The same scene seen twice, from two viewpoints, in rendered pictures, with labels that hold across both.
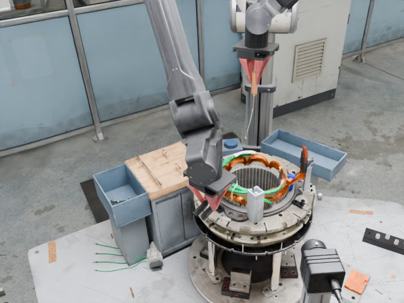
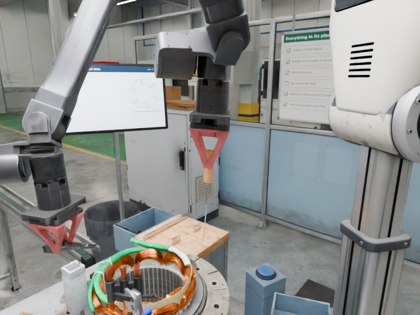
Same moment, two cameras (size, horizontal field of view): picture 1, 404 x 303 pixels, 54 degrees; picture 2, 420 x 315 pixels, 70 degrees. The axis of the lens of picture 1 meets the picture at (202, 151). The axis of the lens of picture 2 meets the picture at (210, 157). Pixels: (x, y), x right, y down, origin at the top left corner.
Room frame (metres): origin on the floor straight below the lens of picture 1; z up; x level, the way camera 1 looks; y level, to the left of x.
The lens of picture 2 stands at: (0.72, -0.63, 1.50)
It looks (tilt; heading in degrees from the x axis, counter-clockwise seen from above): 15 degrees down; 66
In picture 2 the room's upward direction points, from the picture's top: straight up
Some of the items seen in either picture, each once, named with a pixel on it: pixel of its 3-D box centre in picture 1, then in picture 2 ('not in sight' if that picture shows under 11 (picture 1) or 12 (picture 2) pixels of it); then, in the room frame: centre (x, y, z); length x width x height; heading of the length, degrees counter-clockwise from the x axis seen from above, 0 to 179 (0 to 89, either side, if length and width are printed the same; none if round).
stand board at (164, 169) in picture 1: (166, 168); (182, 238); (0.96, 0.11, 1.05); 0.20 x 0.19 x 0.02; 119
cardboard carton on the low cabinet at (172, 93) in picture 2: not in sight; (159, 95); (1.58, 2.71, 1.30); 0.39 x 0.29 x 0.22; 125
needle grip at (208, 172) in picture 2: (254, 82); (209, 165); (0.94, -0.15, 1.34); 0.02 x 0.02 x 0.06
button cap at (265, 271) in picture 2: (230, 142); (265, 271); (1.11, -0.10, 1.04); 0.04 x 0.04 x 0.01
